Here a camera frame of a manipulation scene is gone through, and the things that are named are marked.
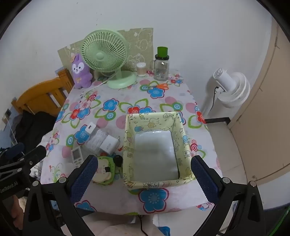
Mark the beige door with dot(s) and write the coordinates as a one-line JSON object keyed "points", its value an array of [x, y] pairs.
{"points": [[260, 113]]}

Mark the yellow printed storage box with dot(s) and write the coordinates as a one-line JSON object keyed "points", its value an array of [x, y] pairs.
{"points": [[156, 123]]}

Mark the purple plush toy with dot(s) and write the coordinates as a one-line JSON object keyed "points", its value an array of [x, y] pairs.
{"points": [[80, 72]]}

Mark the white remote control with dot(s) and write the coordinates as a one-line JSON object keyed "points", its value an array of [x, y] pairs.
{"points": [[76, 156]]}

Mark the white standing fan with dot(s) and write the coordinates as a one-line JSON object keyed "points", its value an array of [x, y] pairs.
{"points": [[233, 87]]}

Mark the orange scissors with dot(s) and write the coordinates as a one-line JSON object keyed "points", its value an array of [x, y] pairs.
{"points": [[162, 85]]}

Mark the beige printed board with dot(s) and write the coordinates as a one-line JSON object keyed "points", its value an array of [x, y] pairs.
{"points": [[140, 43]]}

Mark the cotton swab jar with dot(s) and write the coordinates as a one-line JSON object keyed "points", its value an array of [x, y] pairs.
{"points": [[141, 69]]}

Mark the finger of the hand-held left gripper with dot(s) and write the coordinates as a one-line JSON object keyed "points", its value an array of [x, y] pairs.
{"points": [[14, 149], [36, 153]]}

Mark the person's left hand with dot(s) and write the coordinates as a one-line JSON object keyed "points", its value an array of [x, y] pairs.
{"points": [[16, 211]]}

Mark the wooden chair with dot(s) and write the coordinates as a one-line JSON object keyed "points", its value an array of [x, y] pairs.
{"points": [[40, 95]]}

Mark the black key fob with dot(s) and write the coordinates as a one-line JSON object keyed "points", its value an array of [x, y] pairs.
{"points": [[117, 160]]}

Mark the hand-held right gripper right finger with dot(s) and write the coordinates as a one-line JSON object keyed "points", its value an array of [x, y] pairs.
{"points": [[204, 179]]}

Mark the green frog-shaped case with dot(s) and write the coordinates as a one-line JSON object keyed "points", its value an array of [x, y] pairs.
{"points": [[114, 172]]}

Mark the wall socket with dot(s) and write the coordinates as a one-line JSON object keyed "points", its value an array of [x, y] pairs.
{"points": [[6, 115]]}

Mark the dark clothes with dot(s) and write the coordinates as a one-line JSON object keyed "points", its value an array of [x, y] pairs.
{"points": [[34, 127]]}

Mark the floral tablecloth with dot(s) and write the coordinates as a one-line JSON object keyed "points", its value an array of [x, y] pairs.
{"points": [[136, 97]]}

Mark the white plug charger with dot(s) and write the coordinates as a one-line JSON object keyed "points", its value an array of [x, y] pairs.
{"points": [[108, 143]]}

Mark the small white power adapter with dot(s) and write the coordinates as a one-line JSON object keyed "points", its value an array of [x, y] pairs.
{"points": [[90, 130]]}

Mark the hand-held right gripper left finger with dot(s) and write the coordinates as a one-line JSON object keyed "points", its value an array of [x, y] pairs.
{"points": [[85, 179]]}

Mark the glass jar with green lid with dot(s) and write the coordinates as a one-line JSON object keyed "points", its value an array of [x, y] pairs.
{"points": [[161, 68]]}

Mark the white printed cloth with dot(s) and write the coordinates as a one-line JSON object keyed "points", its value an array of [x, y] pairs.
{"points": [[37, 169]]}

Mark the green desk fan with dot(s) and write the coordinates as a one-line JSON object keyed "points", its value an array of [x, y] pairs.
{"points": [[104, 51]]}

